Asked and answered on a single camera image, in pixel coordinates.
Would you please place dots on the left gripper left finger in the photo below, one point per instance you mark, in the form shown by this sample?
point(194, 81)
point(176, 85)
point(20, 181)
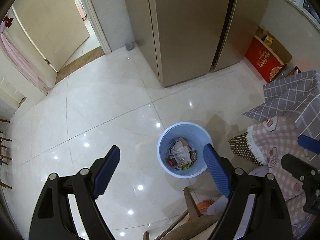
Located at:
point(103, 170)

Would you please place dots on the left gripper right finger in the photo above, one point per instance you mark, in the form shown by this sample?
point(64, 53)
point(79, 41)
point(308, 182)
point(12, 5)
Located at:
point(220, 169)

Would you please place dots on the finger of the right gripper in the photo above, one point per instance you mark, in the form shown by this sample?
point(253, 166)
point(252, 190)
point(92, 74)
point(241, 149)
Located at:
point(308, 143)
point(295, 166)

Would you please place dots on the green leafy vegetable bundle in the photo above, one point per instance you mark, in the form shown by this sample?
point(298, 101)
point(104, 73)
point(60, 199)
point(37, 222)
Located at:
point(186, 166)

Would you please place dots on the blue trash bin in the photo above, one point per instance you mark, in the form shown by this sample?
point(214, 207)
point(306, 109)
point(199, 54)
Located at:
point(196, 136)

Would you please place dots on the pink checked apron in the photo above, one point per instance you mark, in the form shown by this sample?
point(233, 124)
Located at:
point(274, 143)

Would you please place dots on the dotted chair cushion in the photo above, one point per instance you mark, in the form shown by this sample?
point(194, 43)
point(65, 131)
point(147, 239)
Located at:
point(240, 147)

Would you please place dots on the wooden chair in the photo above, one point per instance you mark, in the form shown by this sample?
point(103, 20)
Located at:
point(192, 222)

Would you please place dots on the folded newspaper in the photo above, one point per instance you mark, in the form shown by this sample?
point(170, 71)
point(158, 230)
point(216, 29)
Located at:
point(181, 151)

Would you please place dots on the grey checked tablecloth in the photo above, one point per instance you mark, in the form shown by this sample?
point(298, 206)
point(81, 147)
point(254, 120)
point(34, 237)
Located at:
point(295, 97)

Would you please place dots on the open red cardboard box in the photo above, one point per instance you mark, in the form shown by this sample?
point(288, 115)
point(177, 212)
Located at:
point(268, 61)

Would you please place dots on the small yellow box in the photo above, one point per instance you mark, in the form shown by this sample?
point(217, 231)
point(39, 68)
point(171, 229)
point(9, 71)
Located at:
point(268, 40)

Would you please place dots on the small grey floor object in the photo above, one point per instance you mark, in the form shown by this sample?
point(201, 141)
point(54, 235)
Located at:
point(129, 46)

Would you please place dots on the beige refrigerator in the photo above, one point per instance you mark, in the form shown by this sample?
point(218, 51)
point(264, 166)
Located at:
point(184, 39)

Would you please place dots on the pink hanging towel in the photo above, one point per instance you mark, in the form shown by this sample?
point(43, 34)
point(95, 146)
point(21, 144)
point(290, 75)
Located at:
point(27, 69)

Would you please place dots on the beige door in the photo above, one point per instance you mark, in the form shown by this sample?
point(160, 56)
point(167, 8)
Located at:
point(54, 26)

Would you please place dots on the window with white frame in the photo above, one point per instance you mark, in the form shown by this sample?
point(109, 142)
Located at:
point(307, 10)

